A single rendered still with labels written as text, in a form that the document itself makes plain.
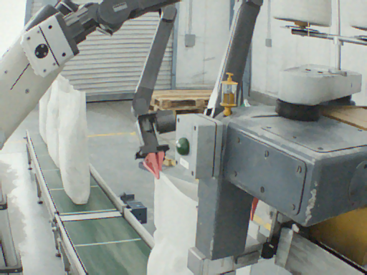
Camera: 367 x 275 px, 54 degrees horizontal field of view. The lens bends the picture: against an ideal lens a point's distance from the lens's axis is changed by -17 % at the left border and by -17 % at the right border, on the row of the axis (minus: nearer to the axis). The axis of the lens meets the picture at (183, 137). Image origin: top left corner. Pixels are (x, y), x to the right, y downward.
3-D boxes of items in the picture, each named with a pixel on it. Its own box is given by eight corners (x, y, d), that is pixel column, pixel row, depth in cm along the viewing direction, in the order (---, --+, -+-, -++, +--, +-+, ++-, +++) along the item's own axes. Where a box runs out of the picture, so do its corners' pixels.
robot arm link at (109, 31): (79, 17, 94) (81, 11, 89) (114, -2, 96) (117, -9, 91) (96, 45, 95) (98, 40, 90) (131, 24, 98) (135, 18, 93)
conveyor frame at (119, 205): (26, 141, 427) (26, 129, 424) (63, 137, 448) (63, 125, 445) (57, 234, 232) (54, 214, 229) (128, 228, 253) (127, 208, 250)
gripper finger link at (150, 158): (176, 172, 130) (168, 145, 134) (155, 174, 127) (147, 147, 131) (169, 182, 135) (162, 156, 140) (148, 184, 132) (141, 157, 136)
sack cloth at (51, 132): (44, 153, 357) (44, 74, 339) (65, 151, 367) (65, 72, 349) (52, 169, 317) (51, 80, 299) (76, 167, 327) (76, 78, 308)
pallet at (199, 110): (145, 108, 699) (145, 99, 696) (210, 105, 752) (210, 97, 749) (165, 119, 627) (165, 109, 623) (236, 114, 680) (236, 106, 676)
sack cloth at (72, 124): (56, 181, 293) (54, 84, 275) (82, 179, 302) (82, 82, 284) (67, 206, 252) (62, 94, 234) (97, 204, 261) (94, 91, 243)
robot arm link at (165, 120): (133, 107, 145) (134, 99, 136) (165, 100, 147) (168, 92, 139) (140, 141, 142) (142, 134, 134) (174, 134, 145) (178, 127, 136)
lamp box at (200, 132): (174, 166, 74) (176, 114, 72) (197, 163, 76) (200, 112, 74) (194, 180, 67) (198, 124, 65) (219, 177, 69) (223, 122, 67)
